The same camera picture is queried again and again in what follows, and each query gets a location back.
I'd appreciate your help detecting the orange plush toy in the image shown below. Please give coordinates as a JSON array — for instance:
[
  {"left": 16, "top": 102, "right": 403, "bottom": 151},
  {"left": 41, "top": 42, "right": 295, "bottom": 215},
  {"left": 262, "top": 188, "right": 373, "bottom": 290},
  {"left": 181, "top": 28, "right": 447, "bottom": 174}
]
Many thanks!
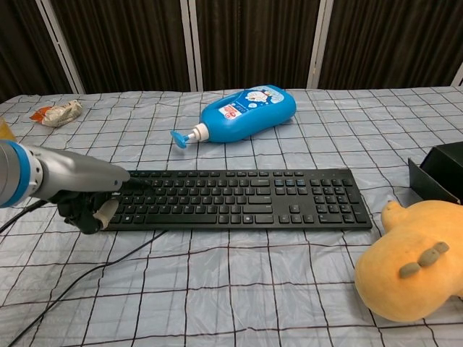
[{"left": 353, "top": 200, "right": 463, "bottom": 323}]

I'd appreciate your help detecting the black keyboard cable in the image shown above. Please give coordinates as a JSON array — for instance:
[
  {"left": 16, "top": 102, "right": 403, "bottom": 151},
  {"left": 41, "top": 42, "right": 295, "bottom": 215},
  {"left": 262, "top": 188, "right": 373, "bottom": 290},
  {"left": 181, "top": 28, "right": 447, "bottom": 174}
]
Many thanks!
[{"left": 6, "top": 229, "right": 167, "bottom": 347}]

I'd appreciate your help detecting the orange white snack packet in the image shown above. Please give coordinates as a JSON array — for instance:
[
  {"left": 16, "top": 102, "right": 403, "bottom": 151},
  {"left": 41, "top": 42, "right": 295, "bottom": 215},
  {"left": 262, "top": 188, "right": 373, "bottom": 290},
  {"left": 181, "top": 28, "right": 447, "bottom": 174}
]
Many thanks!
[{"left": 28, "top": 100, "right": 83, "bottom": 128}]

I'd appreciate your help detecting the blue pump soap bottle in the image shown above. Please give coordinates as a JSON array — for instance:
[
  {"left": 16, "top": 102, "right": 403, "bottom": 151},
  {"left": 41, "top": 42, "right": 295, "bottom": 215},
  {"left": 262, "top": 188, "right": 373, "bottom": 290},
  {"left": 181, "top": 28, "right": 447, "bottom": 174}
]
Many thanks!
[{"left": 170, "top": 85, "right": 298, "bottom": 148}]

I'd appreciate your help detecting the light blue checked tablecloth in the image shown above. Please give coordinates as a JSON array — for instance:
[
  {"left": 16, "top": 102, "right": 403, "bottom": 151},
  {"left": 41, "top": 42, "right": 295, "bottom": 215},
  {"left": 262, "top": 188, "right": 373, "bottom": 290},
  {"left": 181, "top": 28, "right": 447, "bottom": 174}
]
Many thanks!
[{"left": 0, "top": 85, "right": 463, "bottom": 347}]

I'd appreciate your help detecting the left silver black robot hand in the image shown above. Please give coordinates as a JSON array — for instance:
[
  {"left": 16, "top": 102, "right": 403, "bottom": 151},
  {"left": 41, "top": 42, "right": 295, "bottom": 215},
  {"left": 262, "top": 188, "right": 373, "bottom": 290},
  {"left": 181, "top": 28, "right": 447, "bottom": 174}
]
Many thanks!
[{"left": 38, "top": 147, "right": 155, "bottom": 236}]

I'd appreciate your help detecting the black open cardboard box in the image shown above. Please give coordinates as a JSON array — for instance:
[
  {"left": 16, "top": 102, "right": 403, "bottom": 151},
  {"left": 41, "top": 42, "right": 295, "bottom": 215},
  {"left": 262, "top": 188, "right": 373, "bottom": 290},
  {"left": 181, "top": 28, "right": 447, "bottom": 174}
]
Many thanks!
[{"left": 407, "top": 141, "right": 463, "bottom": 205}]

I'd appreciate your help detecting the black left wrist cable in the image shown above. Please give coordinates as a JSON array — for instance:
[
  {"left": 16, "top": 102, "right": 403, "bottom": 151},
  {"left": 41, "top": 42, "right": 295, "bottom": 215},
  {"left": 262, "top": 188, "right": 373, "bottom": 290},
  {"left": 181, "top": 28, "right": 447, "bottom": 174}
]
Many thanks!
[{"left": 0, "top": 200, "right": 50, "bottom": 234}]

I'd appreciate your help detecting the black keyboard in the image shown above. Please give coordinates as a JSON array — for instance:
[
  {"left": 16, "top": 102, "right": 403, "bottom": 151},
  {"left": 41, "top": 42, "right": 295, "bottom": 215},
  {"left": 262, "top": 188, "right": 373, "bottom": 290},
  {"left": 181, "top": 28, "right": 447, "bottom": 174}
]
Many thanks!
[{"left": 103, "top": 168, "right": 373, "bottom": 232}]

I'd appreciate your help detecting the dark folding screen panel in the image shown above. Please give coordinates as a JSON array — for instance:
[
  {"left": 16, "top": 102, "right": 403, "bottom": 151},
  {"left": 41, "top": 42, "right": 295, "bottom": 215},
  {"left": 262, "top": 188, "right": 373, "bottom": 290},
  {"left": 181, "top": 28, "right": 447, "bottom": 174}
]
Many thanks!
[
  {"left": 180, "top": 0, "right": 334, "bottom": 91},
  {"left": 307, "top": 0, "right": 463, "bottom": 90},
  {"left": 35, "top": 0, "right": 203, "bottom": 94},
  {"left": 0, "top": 0, "right": 86, "bottom": 104}
]

